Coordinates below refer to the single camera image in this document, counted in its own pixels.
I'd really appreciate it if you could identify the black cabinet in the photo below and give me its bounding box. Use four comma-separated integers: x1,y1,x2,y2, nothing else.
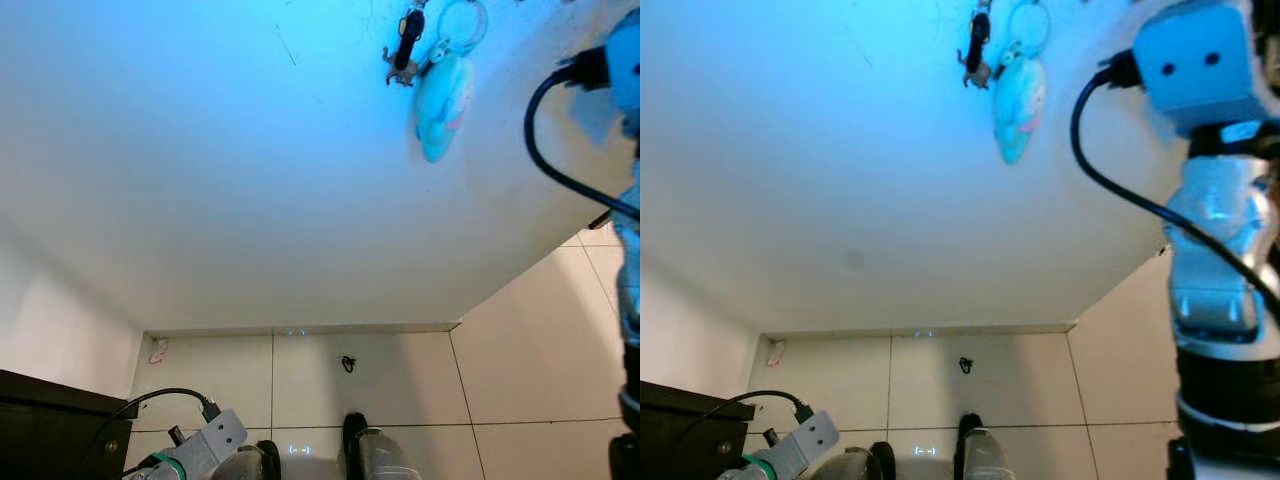
0,369,138,480
640,380,759,480

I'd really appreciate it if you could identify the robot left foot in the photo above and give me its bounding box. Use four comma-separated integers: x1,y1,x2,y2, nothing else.
830,442,898,480
215,440,283,480

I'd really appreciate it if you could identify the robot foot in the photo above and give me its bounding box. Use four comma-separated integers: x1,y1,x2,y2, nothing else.
215,440,283,480
830,442,898,480
342,412,421,480
958,413,1036,480

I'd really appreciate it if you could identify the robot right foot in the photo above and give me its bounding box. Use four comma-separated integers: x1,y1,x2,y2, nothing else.
958,413,1036,480
342,412,421,480

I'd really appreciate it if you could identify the black key fob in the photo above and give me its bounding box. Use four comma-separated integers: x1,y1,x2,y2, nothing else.
957,10,993,89
383,8,425,87

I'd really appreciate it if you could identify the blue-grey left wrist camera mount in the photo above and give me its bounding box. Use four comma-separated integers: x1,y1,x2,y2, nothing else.
765,410,839,476
175,408,249,473

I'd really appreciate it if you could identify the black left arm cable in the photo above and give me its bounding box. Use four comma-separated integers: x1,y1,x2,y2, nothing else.
668,390,816,480
80,388,223,480

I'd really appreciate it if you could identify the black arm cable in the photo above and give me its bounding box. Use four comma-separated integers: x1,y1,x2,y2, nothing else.
668,390,816,480
523,46,641,223
80,388,223,480
1070,50,1280,326

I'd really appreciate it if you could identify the blue plush keychain with ring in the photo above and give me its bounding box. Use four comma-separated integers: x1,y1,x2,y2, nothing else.
992,0,1052,166
415,0,490,164

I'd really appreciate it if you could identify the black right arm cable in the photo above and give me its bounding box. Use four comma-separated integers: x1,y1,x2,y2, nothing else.
1070,50,1280,326
523,46,641,223

